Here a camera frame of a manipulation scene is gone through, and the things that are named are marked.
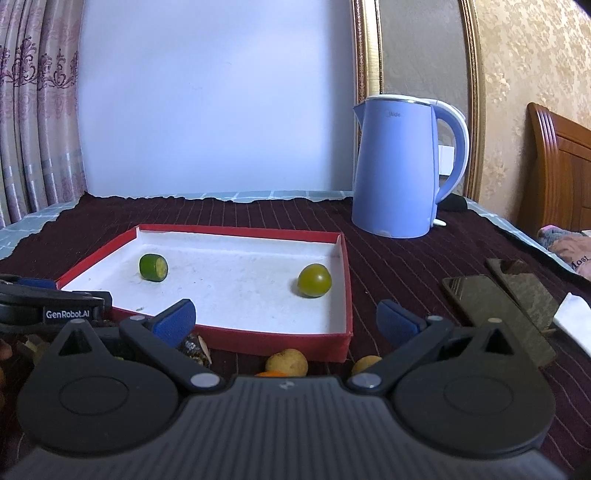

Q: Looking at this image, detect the dark maroon striped cloth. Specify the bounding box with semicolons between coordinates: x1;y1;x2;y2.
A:
0;191;591;480

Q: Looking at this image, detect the green round citrus fruit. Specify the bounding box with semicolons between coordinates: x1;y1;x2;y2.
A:
297;263;333;298

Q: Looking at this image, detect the wooden headboard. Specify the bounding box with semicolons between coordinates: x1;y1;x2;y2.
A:
517;102;591;237

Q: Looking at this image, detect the dark sugarcane piece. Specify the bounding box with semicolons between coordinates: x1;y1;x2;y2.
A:
178;335;213;367

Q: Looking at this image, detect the small yellow fruit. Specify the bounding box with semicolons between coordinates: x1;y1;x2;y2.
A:
265;348;309;377
351;354;384;376

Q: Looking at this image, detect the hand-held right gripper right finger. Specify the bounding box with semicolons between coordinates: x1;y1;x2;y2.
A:
346;299;541;395

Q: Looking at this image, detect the gold ornate frame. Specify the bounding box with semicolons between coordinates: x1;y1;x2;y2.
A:
351;0;486;201

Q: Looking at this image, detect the green cut fruit piece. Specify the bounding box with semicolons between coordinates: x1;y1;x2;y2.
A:
139;253;170;283

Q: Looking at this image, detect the dark smartphone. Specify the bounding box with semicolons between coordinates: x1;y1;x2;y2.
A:
441;275;557;368
486;257;567;331

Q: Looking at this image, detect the pink cloth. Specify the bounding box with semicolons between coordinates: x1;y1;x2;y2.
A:
537;224;591;280

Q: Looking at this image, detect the pink patterned curtain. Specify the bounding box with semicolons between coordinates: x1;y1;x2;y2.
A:
0;0;88;229

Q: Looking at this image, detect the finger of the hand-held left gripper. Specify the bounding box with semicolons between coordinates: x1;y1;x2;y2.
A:
0;274;59;291

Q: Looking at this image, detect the white wall socket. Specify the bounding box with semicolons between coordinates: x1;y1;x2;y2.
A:
438;144;456;177

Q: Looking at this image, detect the red cardboard tray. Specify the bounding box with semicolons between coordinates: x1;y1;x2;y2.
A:
55;224;354;364

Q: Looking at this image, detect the blue electric kettle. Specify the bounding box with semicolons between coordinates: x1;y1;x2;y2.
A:
352;95;471;239

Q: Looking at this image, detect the white tissue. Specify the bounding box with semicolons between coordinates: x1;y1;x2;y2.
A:
551;292;591;359

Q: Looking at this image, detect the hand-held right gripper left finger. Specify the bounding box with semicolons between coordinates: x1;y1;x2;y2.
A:
32;299;223;394

